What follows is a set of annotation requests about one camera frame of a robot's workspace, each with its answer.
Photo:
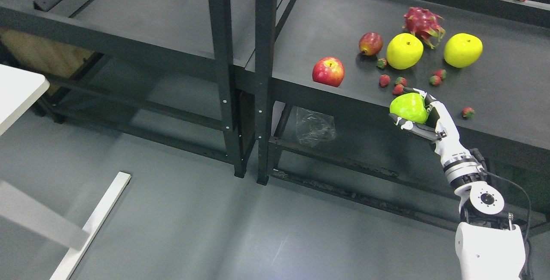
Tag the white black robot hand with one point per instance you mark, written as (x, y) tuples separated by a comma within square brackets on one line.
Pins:
[(440, 129)]

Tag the green apple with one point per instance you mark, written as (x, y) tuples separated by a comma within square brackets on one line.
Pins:
[(410, 106)]

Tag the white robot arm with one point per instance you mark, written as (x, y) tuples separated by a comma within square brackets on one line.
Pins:
[(488, 243)]

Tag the strawberry beside red apple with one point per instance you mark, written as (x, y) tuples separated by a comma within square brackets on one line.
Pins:
[(384, 80)]

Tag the yellow apple right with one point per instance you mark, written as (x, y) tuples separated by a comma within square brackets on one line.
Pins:
[(462, 50)]

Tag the yellow apple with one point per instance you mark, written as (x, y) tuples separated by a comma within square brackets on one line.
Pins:
[(404, 51), (462, 50)]

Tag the yellow apple left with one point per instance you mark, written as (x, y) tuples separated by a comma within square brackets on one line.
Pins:
[(404, 51)]

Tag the small dark red apple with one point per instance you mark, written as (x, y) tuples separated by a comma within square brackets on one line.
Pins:
[(370, 44)]

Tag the black right shelf unit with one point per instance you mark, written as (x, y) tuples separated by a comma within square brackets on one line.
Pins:
[(370, 161)]

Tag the black shelf unit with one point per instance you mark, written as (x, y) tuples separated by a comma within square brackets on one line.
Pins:
[(370, 161), (161, 70)]

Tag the black left shelf unit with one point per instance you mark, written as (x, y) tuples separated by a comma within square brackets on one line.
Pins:
[(161, 70)]

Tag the strawberry far right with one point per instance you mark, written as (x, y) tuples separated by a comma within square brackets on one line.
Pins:
[(468, 113)]

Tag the strawberry near robot hand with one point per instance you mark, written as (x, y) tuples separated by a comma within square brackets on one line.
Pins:
[(398, 90)]

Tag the pink dragon fruit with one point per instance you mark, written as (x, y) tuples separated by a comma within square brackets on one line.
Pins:
[(425, 25)]

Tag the clear plastic bag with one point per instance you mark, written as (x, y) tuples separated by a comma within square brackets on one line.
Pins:
[(313, 128)]

